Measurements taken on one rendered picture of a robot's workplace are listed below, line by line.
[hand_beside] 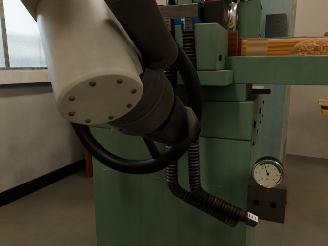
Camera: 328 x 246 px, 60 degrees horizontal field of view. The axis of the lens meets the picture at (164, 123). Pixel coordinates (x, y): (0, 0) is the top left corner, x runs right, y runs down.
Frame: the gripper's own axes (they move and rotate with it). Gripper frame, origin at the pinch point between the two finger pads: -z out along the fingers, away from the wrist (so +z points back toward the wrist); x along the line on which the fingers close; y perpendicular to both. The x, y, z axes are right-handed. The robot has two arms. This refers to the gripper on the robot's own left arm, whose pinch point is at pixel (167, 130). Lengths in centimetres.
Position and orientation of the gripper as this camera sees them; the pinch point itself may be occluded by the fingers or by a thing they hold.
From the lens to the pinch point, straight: 44.4
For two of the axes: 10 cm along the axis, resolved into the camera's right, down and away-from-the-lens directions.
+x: 8.7, 2.6, -4.1
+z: -3.1, -3.4, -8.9
